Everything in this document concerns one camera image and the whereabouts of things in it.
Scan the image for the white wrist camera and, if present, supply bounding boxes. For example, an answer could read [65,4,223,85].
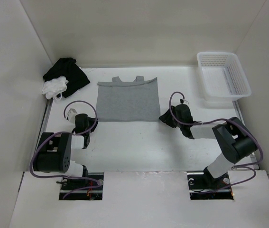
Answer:
[180,98,189,105]
[66,108,78,124]

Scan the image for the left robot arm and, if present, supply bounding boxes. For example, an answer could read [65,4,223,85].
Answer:
[32,114,98,190]

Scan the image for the black folded tank top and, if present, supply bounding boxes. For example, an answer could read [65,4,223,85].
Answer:
[43,57,90,98]

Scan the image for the grey tank top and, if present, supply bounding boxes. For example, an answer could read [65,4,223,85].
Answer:
[96,76,160,122]

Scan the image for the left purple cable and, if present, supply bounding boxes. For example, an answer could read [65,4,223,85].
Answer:
[29,100,103,200]

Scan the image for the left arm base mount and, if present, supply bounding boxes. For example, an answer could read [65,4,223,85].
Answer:
[56,173,104,201]

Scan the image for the left aluminium table rail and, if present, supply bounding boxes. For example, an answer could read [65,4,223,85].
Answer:
[29,99,54,172]

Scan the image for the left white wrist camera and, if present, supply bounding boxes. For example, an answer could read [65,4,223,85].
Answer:
[66,108,78,124]

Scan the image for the white folded tank top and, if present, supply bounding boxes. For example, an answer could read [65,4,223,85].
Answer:
[42,76,68,101]

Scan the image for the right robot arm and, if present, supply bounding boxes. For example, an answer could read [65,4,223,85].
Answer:
[159,104,260,188]

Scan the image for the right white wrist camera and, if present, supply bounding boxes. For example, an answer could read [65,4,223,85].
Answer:
[180,98,189,105]

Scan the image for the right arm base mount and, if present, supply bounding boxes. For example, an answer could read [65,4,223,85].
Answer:
[187,172,233,200]

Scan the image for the white plastic basket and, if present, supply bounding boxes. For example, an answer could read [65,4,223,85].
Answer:
[196,52,251,102]

